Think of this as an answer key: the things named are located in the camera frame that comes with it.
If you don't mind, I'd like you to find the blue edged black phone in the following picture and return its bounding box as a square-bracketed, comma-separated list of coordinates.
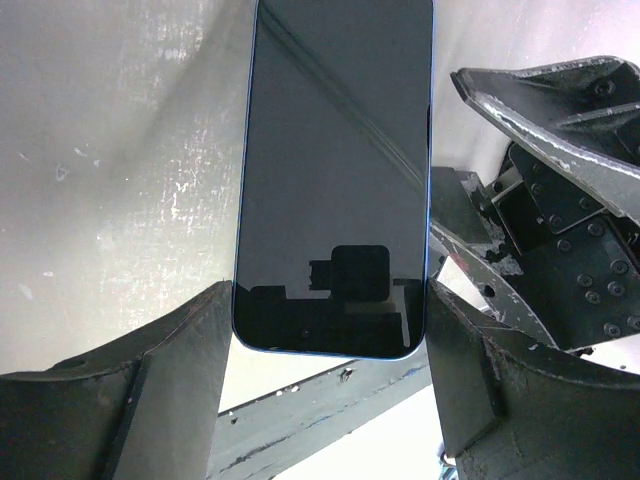
[233, 1, 434, 360]

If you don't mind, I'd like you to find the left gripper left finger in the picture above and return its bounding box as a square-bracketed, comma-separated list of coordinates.
[1, 281, 232, 479]

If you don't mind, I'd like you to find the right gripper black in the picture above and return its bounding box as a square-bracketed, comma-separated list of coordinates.
[431, 56, 639, 352]

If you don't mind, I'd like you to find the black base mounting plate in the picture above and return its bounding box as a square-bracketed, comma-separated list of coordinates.
[206, 345, 431, 480]

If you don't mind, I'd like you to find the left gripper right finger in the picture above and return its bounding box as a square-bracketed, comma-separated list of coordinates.
[426, 282, 639, 479]

